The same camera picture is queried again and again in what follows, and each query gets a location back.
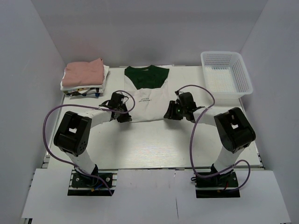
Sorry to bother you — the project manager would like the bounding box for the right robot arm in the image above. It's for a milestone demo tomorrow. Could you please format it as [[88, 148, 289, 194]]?
[[164, 91, 256, 186]]

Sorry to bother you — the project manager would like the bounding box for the white plastic basket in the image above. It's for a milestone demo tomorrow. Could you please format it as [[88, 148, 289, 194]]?
[[200, 51, 253, 101]]

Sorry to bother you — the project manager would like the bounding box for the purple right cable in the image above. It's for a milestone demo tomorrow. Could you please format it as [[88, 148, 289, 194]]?
[[175, 84, 252, 193]]

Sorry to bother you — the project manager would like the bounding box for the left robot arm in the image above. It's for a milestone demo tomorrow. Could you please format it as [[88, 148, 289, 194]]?
[[54, 92, 132, 186]]

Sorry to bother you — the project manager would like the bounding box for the pink t-shirt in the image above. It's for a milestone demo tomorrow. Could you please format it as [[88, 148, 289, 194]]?
[[62, 58, 104, 87]]

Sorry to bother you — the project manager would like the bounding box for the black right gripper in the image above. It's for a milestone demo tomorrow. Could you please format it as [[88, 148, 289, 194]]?
[[164, 101, 186, 120]]

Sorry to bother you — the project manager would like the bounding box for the printed folded t-shirt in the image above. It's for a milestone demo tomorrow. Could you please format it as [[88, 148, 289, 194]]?
[[63, 88, 103, 98]]

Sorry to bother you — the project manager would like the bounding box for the purple cable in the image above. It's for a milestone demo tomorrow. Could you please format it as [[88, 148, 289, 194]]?
[[43, 90, 136, 196], [175, 84, 252, 193]]

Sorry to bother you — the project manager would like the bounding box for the white and green t-shirt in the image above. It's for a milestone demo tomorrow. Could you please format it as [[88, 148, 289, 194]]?
[[124, 65, 171, 123]]

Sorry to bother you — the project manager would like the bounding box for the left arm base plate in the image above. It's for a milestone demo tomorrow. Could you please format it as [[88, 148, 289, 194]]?
[[67, 170, 117, 196]]

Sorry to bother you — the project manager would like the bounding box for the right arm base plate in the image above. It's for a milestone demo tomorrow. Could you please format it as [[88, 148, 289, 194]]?
[[191, 171, 240, 198]]

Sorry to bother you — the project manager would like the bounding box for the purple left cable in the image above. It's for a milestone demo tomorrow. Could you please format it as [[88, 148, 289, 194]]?
[[43, 90, 136, 196]]

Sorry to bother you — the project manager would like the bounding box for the white folded t-shirt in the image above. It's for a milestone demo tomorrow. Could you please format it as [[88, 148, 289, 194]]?
[[60, 65, 109, 91]]

